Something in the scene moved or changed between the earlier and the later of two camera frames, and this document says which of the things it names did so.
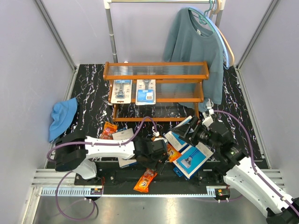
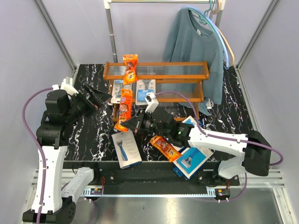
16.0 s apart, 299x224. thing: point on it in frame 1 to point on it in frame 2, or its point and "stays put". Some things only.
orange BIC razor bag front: [143, 185] to [131, 61]
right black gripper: [184, 129] to [135, 123]
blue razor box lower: [192, 160] stays put
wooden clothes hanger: [218, 3] stays put
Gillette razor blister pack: [145, 93] stays put
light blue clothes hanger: [216, 27] stays put
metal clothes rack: [107, 3] stays put
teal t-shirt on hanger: [185, 42] stays put
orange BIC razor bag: [109, 129] to [125, 109]
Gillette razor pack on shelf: [121, 91] stays put
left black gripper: [156, 165] to [98, 97]
